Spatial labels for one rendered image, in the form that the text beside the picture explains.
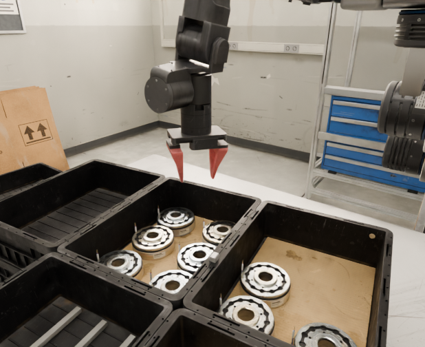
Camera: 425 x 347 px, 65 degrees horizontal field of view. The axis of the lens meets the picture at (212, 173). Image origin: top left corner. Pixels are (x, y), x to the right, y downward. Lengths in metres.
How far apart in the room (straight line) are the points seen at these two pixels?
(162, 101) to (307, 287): 0.49
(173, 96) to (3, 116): 2.96
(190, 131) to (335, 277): 0.46
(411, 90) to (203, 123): 0.56
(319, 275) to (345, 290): 0.06
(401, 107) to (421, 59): 0.11
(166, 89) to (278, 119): 3.20
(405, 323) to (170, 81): 0.76
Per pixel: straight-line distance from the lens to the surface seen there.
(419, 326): 0.98
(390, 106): 0.96
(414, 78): 0.96
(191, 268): 0.74
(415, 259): 1.19
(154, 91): 0.54
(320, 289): 0.78
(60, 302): 0.78
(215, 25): 0.56
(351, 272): 0.84
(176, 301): 0.58
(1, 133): 3.42
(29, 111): 3.51
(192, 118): 0.59
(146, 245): 0.83
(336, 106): 2.54
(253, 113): 3.82
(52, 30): 3.81
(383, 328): 0.60
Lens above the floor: 1.34
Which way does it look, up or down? 24 degrees down
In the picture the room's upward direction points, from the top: straight up
